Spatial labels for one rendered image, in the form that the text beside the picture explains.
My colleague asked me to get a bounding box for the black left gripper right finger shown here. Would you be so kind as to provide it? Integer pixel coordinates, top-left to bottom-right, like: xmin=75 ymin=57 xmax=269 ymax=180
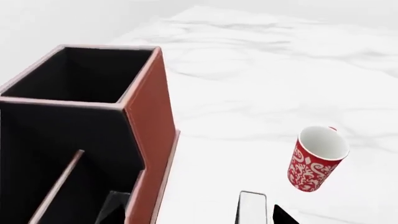
xmin=272 ymin=203 xmax=300 ymax=224

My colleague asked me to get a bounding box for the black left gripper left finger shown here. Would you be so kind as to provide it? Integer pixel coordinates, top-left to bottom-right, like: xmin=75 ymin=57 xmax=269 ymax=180
xmin=95 ymin=190 xmax=131 ymax=224

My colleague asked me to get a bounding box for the white book with dark cover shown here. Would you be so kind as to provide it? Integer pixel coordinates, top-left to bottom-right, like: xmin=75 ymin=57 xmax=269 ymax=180
xmin=234 ymin=190 xmax=267 ymax=224

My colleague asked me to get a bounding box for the brown leather desk caddy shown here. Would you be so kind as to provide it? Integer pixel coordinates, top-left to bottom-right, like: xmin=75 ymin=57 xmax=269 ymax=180
xmin=0 ymin=44 xmax=181 ymax=224

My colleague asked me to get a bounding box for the red white patterned mug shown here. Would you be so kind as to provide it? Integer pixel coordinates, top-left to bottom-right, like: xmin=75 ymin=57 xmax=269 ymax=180
xmin=287 ymin=125 xmax=350 ymax=193

